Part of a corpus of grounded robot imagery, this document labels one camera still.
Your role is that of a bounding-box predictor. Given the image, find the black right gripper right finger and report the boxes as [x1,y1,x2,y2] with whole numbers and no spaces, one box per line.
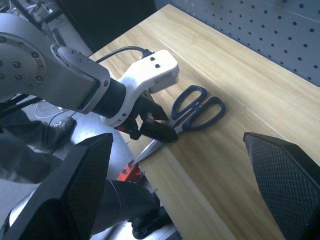
[243,132,320,240]

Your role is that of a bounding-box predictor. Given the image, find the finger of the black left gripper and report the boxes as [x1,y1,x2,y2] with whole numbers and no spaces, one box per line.
[139,119,179,144]
[145,99,169,122]

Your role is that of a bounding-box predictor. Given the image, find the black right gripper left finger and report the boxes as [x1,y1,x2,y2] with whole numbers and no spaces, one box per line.
[4,132,114,240]

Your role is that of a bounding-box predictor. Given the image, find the blue handled scissors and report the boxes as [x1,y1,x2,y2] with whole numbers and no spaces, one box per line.
[130,84,227,167]

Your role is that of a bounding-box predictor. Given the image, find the grey metal pegboard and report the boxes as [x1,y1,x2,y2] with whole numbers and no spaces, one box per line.
[153,0,320,88]

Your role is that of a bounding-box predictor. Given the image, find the red plastic part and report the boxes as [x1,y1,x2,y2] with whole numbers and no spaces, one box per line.
[118,159,144,184]

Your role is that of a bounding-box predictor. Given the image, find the dark grey robot body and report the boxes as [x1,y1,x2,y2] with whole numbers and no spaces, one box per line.
[0,178,176,240]

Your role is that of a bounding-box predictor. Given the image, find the grey person's shoe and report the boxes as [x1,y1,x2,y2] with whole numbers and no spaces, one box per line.
[42,116,77,151]

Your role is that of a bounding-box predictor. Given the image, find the person's grey trouser leg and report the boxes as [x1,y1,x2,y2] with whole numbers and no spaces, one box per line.
[0,106,64,185]

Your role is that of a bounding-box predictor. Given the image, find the black panel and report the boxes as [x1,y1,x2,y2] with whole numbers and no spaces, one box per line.
[56,0,164,54]

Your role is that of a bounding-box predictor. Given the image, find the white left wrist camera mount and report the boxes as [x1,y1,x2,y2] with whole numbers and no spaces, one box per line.
[99,49,180,129]

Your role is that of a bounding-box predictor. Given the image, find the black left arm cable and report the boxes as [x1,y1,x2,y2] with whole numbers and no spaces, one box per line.
[95,45,156,64]

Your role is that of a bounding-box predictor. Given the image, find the white floor cable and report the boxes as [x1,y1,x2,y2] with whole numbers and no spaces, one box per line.
[34,99,76,126]

